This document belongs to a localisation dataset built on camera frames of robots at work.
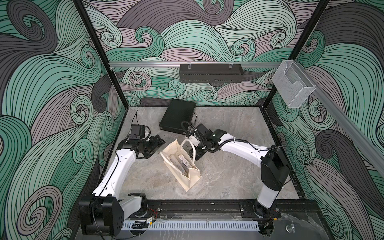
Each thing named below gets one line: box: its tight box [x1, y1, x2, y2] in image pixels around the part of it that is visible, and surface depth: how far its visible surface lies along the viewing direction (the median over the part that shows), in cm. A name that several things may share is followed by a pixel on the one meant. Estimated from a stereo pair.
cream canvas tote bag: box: [160, 139, 202, 192], surface depth 83 cm
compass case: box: [178, 153, 192, 169], surface depth 87 cm
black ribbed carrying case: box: [159, 99, 196, 135], surface depth 113 cm
